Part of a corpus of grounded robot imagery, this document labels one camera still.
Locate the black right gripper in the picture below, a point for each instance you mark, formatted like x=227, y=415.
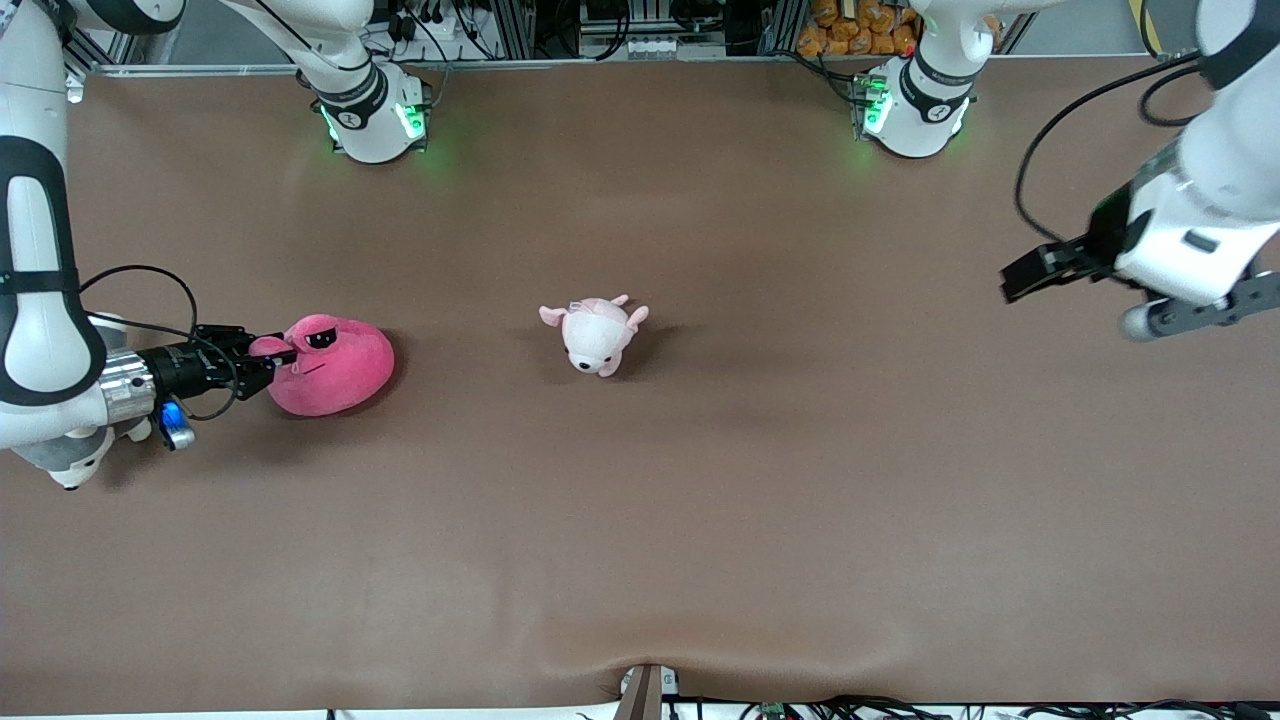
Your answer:
x=186, y=370

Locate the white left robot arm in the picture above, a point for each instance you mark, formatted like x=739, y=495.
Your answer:
x=1210, y=190

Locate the pale pink white plush animal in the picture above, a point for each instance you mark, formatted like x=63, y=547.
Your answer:
x=598, y=340

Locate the white power strip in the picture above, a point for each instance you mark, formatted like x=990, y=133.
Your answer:
x=650, y=46

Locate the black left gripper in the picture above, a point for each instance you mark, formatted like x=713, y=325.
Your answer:
x=1101, y=238

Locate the round hot pink plush toy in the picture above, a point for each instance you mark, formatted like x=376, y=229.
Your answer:
x=335, y=375

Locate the brown table mat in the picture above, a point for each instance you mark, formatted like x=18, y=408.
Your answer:
x=640, y=520

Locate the aluminium frame profile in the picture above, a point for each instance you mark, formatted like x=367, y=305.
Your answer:
x=110, y=45

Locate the grey white husky plush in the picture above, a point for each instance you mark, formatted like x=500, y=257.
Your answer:
x=72, y=472

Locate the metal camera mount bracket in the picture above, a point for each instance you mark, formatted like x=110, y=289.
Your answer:
x=645, y=695

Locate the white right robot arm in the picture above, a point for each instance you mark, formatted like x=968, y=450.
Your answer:
x=40, y=300

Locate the pile of orange plush toys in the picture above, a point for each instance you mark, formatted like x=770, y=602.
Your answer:
x=855, y=30

